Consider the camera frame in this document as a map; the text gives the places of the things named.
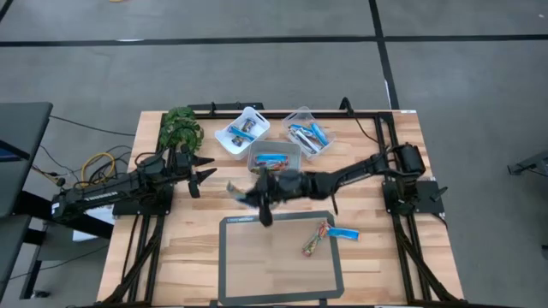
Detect black floor cable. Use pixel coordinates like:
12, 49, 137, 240
49, 114, 137, 138

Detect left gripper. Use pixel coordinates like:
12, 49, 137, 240
169, 152, 218, 199

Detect clear plastic bin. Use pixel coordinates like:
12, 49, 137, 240
281, 105, 337, 162

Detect green orange Chewy granola bar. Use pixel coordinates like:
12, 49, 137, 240
255, 161, 290, 173

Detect brown mat with dark border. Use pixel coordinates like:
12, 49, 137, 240
217, 210, 346, 307

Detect grey stand leg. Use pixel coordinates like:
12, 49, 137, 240
507, 149, 548, 176

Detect black desk leg frame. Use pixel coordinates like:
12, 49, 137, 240
16, 192, 115, 300

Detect green artificial plant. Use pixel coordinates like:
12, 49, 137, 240
158, 105, 206, 156

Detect green blue granola bar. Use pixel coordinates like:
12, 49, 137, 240
225, 180, 248, 203

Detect white printed cardboard box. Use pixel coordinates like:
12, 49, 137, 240
71, 204, 120, 243

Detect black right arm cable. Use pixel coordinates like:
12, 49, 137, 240
340, 97, 390, 151

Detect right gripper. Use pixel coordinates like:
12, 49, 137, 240
241, 166, 316, 228

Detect white plastic bin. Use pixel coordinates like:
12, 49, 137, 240
213, 105, 272, 162

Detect blue orange-label granola bar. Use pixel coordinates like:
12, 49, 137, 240
327, 227, 361, 242

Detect red green granola bar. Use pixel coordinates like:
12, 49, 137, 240
301, 220, 334, 258

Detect black metal rig frame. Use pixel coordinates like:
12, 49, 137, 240
96, 101, 466, 308

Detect pale grey plastic bin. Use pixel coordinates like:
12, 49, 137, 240
247, 139, 303, 176

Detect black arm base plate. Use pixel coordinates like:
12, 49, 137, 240
383, 179, 449, 215
111, 187, 175, 217

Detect grey desk top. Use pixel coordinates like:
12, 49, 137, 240
0, 101, 54, 219
0, 213, 33, 299

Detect large blue granola bar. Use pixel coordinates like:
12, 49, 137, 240
255, 153, 289, 163

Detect yellow floor cable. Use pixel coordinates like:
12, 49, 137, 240
80, 151, 116, 189

